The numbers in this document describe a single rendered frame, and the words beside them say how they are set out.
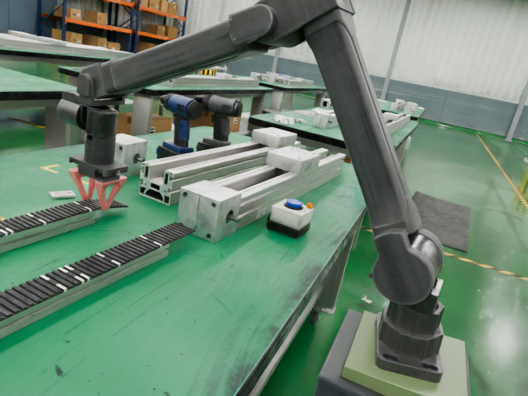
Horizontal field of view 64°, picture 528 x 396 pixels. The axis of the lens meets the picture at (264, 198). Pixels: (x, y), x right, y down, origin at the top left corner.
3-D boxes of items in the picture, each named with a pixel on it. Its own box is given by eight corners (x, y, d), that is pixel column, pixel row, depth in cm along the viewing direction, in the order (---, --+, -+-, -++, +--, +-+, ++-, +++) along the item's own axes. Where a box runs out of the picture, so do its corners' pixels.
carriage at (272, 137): (276, 155, 151) (280, 137, 149) (249, 148, 155) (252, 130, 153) (293, 151, 165) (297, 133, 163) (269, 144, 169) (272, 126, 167)
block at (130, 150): (130, 181, 115) (132, 147, 112) (96, 170, 118) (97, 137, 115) (151, 174, 124) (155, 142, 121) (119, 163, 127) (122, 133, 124)
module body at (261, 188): (235, 232, 96) (241, 196, 93) (199, 218, 100) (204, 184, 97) (340, 175, 165) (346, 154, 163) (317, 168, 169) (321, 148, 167)
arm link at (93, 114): (100, 108, 78) (125, 108, 83) (76, 99, 81) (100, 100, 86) (98, 144, 81) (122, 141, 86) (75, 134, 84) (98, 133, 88)
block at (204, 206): (222, 247, 87) (230, 205, 84) (175, 228, 92) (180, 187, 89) (244, 235, 95) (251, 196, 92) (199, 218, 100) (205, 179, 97)
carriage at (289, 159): (297, 183, 122) (302, 161, 120) (263, 173, 126) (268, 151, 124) (316, 174, 136) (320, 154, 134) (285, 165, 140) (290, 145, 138)
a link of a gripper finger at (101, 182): (100, 199, 93) (104, 158, 90) (125, 210, 90) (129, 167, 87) (74, 206, 87) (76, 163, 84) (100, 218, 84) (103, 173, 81)
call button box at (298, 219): (296, 240, 98) (302, 214, 96) (260, 225, 102) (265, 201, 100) (309, 230, 105) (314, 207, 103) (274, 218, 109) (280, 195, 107)
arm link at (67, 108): (89, 75, 75) (126, 76, 83) (48, 62, 80) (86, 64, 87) (87, 140, 79) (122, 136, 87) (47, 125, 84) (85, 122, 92)
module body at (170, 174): (169, 206, 103) (173, 173, 101) (138, 193, 107) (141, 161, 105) (296, 162, 173) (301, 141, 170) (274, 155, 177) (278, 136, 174)
